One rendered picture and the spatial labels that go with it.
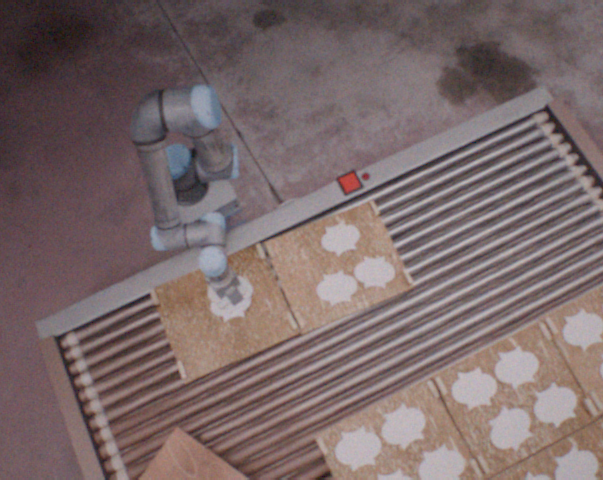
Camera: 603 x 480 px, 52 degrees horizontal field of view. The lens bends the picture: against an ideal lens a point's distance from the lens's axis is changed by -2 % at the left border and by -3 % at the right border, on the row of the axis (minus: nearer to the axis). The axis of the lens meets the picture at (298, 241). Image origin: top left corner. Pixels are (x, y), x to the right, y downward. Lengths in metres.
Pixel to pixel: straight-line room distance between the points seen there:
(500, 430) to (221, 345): 0.93
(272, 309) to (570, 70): 2.42
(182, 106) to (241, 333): 0.81
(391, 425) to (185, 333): 0.73
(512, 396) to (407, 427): 0.35
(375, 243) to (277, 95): 1.60
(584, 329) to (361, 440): 0.82
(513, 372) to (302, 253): 0.80
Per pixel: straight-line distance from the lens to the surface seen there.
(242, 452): 2.10
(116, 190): 3.50
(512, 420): 2.14
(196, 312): 2.17
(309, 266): 2.17
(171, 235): 1.89
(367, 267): 2.16
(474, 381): 2.12
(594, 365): 2.26
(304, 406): 2.09
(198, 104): 1.70
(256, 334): 2.12
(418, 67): 3.72
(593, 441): 2.22
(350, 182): 2.29
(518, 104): 2.57
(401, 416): 2.07
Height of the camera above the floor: 3.00
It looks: 70 degrees down
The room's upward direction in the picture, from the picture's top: 8 degrees counter-clockwise
